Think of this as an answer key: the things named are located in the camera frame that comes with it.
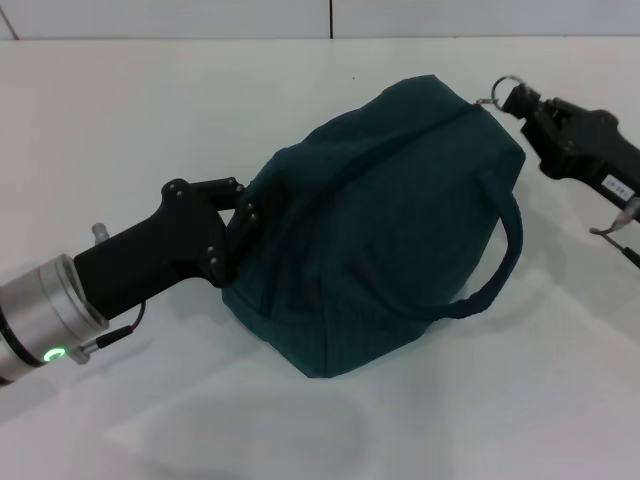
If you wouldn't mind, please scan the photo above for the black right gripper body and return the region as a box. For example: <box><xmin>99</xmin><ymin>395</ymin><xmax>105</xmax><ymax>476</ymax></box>
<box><xmin>538</xmin><ymin>98</ymin><xmax>640</xmax><ymax>212</ymax></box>

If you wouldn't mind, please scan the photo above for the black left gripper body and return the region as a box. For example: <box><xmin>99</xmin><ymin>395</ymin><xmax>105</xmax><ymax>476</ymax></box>
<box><xmin>73</xmin><ymin>177</ymin><xmax>237</xmax><ymax>322</ymax></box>

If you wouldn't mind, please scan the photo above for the dark teal insulated lunch bag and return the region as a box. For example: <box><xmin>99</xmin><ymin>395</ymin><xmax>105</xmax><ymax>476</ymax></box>
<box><xmin>219</xmin><ymin>73</ymin><xmax>528</xmax><ymax>380</ymax></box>

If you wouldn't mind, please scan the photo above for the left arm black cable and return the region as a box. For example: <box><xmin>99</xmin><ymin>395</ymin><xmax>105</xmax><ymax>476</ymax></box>
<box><xmin>77</xmin><ymin>299</ymin><xmax>148</xmax><ymax>366</ymax></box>

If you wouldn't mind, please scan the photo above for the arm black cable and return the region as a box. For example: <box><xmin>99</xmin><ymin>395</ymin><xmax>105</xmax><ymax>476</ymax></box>
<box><xmin>77</xmin><ymin>299</ymin><xmax>148</xmax><ymax>366</ymax></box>
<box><xmin>589</xmin><ymin>196</ymin><xmax>640</xmax><ymax>272</ymax></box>

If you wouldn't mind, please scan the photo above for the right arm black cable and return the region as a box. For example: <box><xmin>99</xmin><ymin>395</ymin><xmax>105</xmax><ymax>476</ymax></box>
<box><xmin>589</xmin><ymin>196</ymin><xmax>640</xmax><ymax>272</ymax></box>

